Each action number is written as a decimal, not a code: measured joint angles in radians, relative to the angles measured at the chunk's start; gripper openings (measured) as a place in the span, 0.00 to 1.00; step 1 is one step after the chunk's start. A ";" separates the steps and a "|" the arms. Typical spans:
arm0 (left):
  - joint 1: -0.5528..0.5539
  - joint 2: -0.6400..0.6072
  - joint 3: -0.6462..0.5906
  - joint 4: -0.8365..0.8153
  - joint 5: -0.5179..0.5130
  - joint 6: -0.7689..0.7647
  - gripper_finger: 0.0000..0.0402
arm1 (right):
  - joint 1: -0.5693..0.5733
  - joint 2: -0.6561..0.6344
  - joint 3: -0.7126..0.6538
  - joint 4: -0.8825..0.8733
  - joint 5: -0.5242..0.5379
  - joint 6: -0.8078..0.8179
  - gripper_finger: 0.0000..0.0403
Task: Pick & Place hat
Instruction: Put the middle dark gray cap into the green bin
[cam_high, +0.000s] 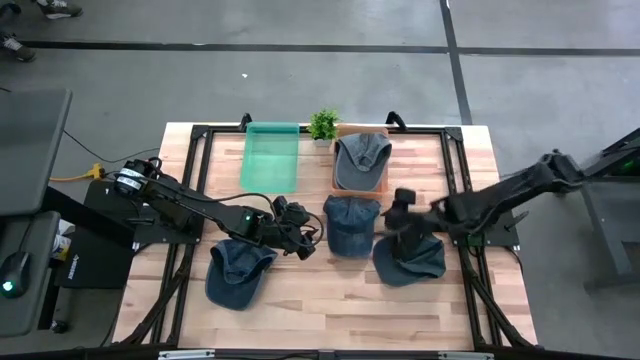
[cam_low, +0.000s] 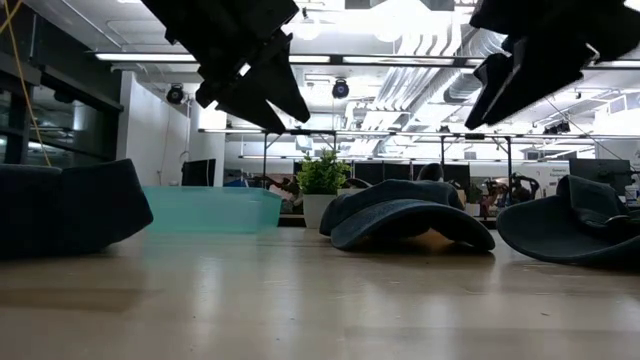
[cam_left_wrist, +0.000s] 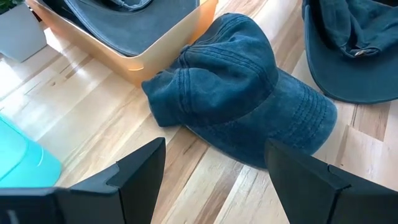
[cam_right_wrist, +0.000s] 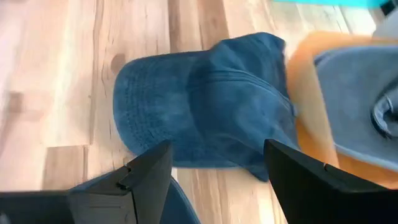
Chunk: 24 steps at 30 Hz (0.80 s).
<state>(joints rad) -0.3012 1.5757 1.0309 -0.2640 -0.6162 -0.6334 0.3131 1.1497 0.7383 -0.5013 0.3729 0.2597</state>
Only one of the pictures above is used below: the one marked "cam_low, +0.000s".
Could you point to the black metal table frame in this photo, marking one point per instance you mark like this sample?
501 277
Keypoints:
292 220

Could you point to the small white pot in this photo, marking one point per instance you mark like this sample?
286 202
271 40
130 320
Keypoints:
472 210

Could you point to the dark blue denim cap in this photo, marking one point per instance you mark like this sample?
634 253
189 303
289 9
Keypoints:
400 215
75 210

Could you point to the green plant in white pot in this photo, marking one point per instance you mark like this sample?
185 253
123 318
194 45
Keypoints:
322 175

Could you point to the silver ventilation duct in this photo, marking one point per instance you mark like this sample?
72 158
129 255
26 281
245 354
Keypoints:
460 90

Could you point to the teal translucent plastic bin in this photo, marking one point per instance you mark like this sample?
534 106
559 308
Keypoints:
210 210

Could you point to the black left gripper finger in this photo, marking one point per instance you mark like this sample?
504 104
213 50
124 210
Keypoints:
282 80
240 107

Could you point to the blackish navy cap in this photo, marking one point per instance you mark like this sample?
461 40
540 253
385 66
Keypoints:
565 235

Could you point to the black background rig frame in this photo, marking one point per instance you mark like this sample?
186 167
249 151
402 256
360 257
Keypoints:
350 133

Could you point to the black ceiling spot lamp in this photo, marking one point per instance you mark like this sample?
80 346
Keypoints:
175 94
340 89

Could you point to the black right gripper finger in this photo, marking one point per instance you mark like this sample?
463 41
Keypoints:
545 70
492 72

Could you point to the wide black monitor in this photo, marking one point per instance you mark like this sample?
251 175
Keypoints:
600 167

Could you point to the small black monitor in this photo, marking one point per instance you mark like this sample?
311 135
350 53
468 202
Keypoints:
198 172

